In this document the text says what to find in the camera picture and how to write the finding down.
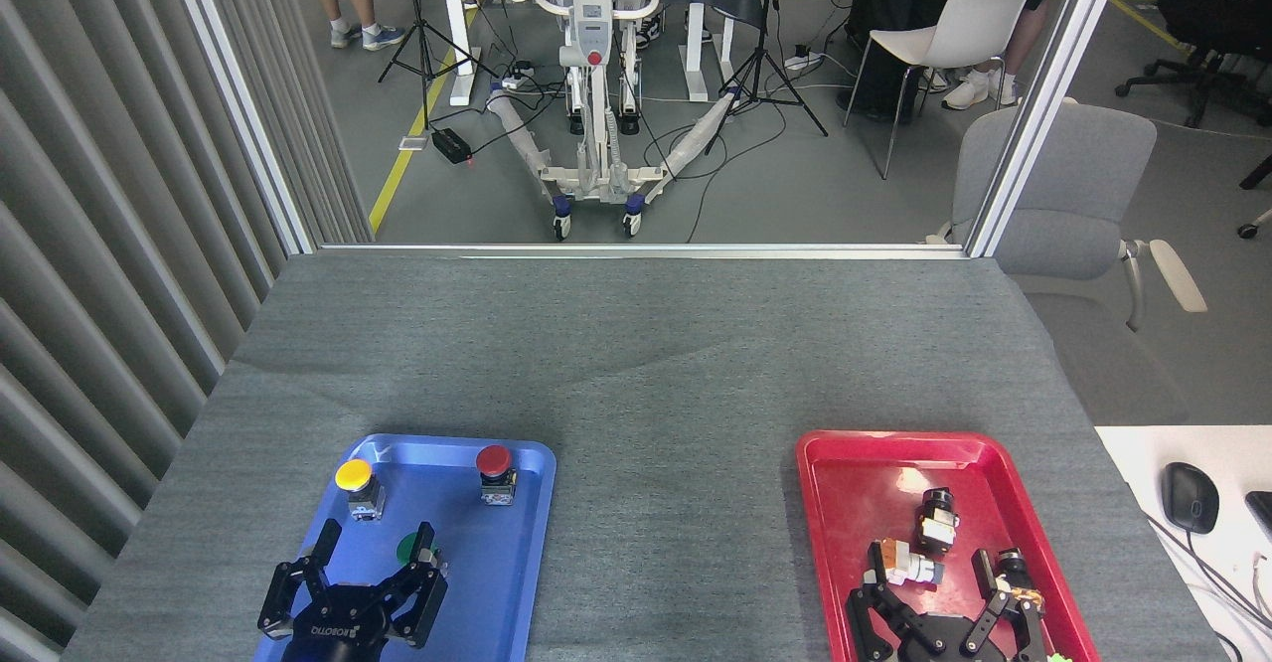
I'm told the grey office chair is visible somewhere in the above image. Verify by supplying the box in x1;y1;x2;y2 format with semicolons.
924;98;1209;426

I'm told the grey corrugated panel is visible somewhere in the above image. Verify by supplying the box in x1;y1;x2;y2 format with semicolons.
0;0;375;662

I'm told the orange white switch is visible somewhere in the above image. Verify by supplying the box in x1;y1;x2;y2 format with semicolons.
868;539;945;588

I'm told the white stand on wheels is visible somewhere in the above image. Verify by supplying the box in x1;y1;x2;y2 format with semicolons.
485;0;741;242

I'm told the black computer mouse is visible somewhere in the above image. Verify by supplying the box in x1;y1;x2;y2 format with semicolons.
1161;461;1221;536

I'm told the white plastic chair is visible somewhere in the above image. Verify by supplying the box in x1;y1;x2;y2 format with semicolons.
843;0;1037;181

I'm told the black office chair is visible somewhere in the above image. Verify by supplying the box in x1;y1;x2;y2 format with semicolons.
1115;0;1272;131

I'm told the black brass switch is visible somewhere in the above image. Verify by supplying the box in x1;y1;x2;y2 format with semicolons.
994;547;1046;615

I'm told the yellow push button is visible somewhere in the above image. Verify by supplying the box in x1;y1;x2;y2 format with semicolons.
334;458;387;523

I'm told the black tripod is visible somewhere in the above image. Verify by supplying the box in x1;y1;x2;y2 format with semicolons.
378;0;500;132
704;0;829;157

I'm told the black silver switch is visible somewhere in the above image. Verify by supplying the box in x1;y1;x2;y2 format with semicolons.
914;487;961;554

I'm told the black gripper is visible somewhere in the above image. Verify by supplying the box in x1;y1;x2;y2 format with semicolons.
257;519;449;662
847;548;1047;662

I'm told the red plastic tray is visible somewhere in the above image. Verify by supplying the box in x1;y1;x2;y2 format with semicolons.
795;429;1102;662

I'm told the green push button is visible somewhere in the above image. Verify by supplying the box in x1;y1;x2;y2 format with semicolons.
396;532;444;576

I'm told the silver aluminium crossbar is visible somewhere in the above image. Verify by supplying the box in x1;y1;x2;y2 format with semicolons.
316;242;971;262

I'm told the red push button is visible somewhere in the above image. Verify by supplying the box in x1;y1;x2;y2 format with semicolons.
475;444;519;507

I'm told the silver aluminium post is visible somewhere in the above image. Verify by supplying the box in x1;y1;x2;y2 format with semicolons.
964;0;1134;259
159;0;321;256

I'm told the blue plastic tray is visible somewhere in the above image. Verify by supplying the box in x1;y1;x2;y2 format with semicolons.
251;432;557;662

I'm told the white side table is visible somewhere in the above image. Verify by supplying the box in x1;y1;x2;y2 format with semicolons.
1093;425;1272;662

